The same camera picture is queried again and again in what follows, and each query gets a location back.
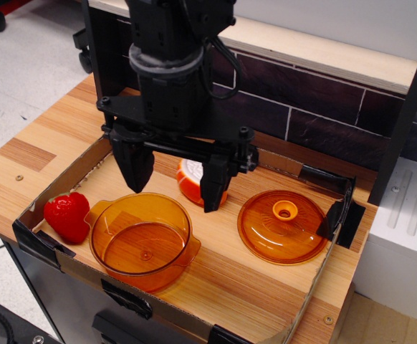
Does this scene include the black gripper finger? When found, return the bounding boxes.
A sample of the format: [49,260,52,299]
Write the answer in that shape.
[109,123,155,193]
[200,155,231,213]

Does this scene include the orange transparent plastic pot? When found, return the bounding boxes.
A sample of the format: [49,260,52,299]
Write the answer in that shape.
[85,193,201,293]

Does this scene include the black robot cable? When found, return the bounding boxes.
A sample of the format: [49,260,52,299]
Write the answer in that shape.
[199,35,242,101]

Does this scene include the red toy strawberry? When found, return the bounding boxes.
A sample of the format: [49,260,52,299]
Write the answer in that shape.
[44,192,90,244]

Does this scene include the white ridged side cabinet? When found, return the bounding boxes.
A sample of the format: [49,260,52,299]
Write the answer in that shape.
[354,158,417,319]

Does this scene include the cardboard fence with black tape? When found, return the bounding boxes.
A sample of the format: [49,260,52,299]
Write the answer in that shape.
[16,138,373,343]

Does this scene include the light wooden shelf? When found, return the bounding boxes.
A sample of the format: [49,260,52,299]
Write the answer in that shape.
[88,0,417,96]

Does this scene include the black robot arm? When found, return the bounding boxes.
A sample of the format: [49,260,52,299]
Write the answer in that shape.
[97,1,258,212]

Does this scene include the orange transparent pot lid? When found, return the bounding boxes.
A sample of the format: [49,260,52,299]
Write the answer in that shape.
[237,190,330,265]

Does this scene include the black caster wheel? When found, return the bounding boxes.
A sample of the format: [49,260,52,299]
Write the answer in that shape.
[72,28,92,74]

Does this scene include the black metal frame post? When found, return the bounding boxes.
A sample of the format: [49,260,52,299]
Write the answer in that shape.
[368,68,417,206]

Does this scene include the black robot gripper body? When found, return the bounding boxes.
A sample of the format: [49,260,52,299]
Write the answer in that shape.
[97,44,258,175]

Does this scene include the orange and white toy sushi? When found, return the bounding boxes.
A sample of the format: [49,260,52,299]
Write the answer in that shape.
[176,158,229,208]

